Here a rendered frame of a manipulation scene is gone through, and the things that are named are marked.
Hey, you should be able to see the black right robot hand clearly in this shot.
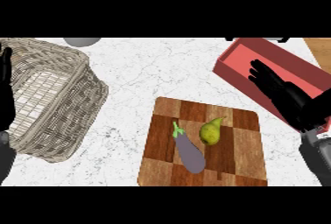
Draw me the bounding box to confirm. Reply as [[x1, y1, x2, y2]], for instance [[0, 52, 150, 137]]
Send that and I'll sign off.
[[247, 59, 331, 134]]

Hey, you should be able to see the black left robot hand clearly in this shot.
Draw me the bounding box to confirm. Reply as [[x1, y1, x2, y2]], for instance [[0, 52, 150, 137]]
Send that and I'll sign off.
[[0, 43, 18, 133]]

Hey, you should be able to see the red cardboard box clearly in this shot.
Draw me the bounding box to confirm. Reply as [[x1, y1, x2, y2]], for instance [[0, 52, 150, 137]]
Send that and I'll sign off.
[[212, 38, 331, 133]]

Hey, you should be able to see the brown wooden board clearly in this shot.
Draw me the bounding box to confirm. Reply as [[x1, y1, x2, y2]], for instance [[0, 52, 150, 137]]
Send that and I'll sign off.
[[303, 38, 331, 74]]

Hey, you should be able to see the yellow-green pear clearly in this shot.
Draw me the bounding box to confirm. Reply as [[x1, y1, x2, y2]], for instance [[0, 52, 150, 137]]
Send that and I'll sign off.
[[198, 116, 226, 146]]

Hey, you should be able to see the checkered wooden cutting board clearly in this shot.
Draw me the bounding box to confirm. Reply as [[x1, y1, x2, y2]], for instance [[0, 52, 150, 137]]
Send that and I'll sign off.
[[138, 96, 269, 187]]

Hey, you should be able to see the pale wicker basket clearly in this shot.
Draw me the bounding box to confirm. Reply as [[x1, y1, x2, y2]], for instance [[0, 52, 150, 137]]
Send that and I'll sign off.
[[0, 38, 110, 164]]

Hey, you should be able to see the grey round object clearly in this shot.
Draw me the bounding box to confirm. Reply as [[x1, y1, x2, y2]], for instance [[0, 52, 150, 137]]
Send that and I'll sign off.
[[62, 38, 102, 48]]

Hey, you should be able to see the purple eggplant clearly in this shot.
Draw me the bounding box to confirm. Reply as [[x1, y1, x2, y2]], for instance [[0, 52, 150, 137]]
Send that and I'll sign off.
[[172, 121, 207, 175]]

